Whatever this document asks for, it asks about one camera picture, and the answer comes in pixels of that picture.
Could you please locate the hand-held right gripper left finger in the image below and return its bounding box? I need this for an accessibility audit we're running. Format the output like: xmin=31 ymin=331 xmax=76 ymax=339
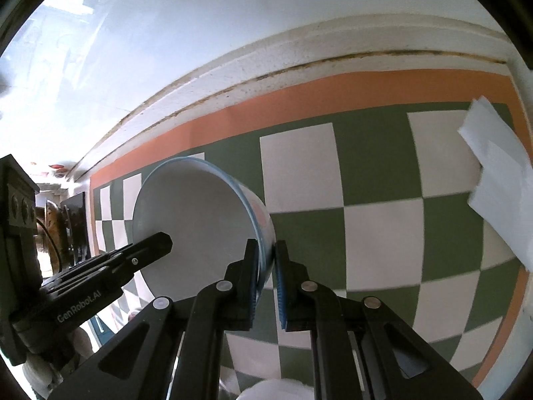
xmin=48 ymin=239 xmax=261 ymax=400

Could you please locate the white paper tissue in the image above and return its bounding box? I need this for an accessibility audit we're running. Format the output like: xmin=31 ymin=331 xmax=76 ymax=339
xmin=457 ymin=97 xmax=533 ymax=273

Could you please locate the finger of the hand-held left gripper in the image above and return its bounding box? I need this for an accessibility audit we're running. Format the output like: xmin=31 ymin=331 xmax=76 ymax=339
xmin=39 ymin=232 xmax=173 ymax=289

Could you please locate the plain white bowl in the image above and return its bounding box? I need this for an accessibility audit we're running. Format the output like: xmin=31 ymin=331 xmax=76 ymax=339
xmin=242 ymin=378 xmax=315 ymax=400

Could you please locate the blue patterned white bowl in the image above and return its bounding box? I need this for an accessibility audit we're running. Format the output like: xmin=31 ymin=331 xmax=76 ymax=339
xmin=132 ymin=156 xmax=276 ymax=303

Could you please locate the black glass stove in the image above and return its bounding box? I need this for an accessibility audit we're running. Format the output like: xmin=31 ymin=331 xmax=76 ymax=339
xmin=60 ymin=192 xmax=90 ymax=265

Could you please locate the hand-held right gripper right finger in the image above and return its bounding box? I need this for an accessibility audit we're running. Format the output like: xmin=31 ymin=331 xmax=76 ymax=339
xmin=272 ymin=240 xmax=486 ymax=400

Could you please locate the green white checkered cloth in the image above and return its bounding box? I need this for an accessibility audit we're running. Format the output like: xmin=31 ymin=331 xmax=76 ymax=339
xmin=89 ymin=69 xmax=533 ymax=400

